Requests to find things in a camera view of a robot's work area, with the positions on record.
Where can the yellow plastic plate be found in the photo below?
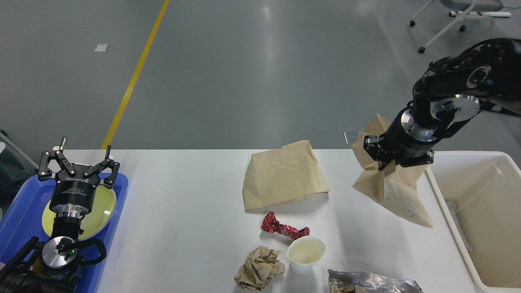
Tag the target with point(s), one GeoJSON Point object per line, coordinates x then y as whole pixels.
{"type": "Point", "coordinates": [103, 207]}

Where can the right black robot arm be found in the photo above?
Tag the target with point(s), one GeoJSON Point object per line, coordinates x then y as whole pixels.
{"type": "Point", "coordinates": [453, 90]}

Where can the clear plastic bag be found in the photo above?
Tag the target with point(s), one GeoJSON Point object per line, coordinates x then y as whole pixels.
{"type": "Point", "coordinates": [365, 282]}

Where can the white paper cup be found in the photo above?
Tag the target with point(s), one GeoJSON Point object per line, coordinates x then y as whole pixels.
{"type": "Point", "coordinates": [304, 253]}

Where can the dark teal mug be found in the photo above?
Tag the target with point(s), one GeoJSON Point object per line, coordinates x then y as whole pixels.
{"type": "Point", "coordinates": [69, 275]}

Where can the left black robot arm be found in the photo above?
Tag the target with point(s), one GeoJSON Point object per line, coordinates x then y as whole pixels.
{"type": "Point", "coordinates": [56, 265]}

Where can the left clear floor plate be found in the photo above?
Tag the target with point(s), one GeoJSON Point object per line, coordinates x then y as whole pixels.
{"type": "Point", "coordinates": [351, 136]}

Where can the beige plastic bin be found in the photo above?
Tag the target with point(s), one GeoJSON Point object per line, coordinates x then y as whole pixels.
{"type": "Point", "coordinates": [479, 194]}

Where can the crumpled brown paper ball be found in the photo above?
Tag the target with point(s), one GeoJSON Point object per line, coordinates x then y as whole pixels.
{"type": "Point", "coordinates": [260, 267]}

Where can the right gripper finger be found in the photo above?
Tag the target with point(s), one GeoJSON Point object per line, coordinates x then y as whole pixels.
{"type": "Point", "coordinates": [425, 159]}
{"type": "Point", "coordinates": [379, 149]}

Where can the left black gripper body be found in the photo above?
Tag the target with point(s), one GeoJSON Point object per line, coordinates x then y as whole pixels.
{"type": "Point", "coordinates": [73, 195]}

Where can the red foil wrapper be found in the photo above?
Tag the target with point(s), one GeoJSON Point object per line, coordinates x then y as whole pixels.
{"type": "Point", "coordinates": [270, 224]}

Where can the white office chair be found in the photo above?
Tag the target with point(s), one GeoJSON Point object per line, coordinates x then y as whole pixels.
{"type": "Point", "coordinates": [478, 10]}

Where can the large paper bag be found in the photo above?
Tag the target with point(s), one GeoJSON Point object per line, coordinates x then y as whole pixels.
{"type": "Point", "coordinates": [283, 175]}

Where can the blue plastic tray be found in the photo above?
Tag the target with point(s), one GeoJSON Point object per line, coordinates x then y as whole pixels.
{"type": "Point", "coordinates": [23, 218]}

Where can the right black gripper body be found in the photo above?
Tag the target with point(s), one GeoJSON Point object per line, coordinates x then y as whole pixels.
{"type": "Point", "coordinates": [406, 139]}

